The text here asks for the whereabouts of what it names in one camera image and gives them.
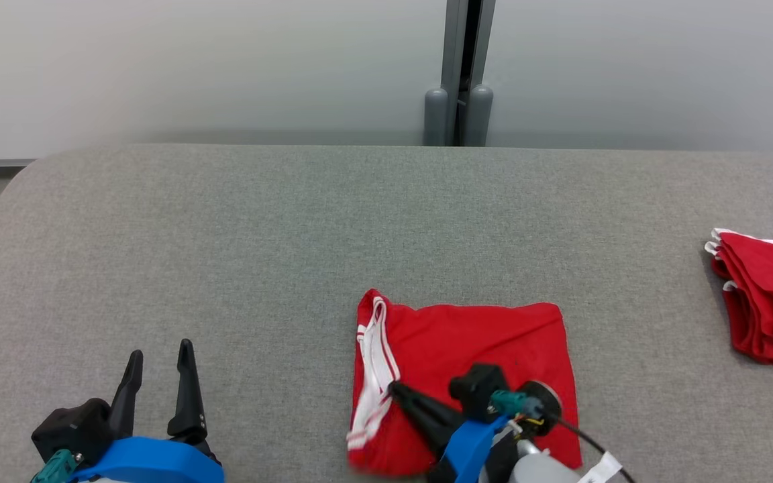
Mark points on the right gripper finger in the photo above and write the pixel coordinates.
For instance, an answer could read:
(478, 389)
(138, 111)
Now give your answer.
(427, 412)

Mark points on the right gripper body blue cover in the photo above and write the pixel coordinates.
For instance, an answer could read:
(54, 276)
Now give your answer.
(470, 449)

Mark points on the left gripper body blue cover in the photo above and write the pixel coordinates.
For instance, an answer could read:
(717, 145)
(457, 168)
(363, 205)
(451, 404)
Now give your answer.
(151, 463)

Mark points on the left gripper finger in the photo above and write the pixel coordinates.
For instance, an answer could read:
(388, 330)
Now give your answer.
(128, 396)
(186, 396)

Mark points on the red basketball jersey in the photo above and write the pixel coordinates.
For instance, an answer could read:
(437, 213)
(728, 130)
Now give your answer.
(480, 335)

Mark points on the folded red garment stack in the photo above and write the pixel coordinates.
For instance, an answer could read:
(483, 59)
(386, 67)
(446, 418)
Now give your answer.
(769, 302)

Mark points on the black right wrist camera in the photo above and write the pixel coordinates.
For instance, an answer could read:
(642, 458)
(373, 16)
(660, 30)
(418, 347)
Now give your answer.
(477, 389)

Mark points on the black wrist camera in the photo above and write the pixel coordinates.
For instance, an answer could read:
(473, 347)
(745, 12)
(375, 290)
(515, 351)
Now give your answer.
(477, 389)
(71, 426)

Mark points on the teal right camera connector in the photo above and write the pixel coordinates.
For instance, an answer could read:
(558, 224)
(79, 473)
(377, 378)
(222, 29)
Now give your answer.
(510, 402)

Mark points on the teal camera connector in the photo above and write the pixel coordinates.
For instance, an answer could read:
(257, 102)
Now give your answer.
(54, 466)
(510, 402)

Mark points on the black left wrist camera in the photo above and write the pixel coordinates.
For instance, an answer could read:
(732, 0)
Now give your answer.
(71, 426)

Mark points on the teal left camera connector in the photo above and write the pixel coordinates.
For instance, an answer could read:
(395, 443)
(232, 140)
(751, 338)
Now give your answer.
(54, 466)

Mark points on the grey partition post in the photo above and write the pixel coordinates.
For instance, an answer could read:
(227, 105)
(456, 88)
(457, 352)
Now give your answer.
(453, 54)

